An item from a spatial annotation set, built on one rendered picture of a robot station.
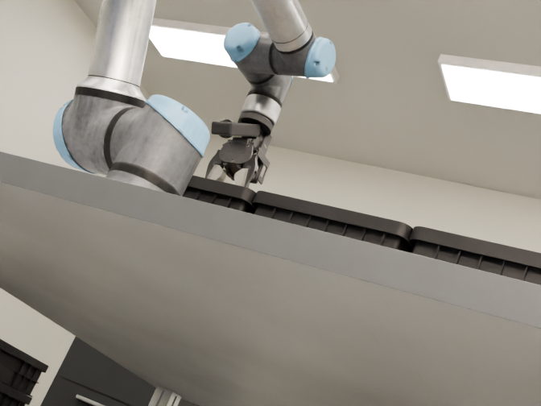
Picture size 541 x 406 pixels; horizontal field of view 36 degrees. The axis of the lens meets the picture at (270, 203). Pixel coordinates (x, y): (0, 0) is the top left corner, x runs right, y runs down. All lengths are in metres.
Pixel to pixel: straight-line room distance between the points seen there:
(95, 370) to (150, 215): 2.40
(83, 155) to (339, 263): 0.65
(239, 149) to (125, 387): 1.72
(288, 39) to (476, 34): 2.63
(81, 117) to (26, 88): 3.93
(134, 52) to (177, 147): 0.20
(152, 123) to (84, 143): 0.14
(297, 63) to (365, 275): 0.82
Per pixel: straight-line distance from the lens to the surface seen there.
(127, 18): 1.40
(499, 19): 3.99
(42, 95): 5.40
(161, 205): 0.94
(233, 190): 1.51
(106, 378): 3.28
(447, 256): 1.35
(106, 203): 0.98
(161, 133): 1.27
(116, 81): 1.38
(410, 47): 4.37
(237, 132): 1.61
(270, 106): 1.70
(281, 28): 1.53
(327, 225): 1.42
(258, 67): 1.65
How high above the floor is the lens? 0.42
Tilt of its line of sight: 19 degrees up
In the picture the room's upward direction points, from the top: 24 degrees clockwise
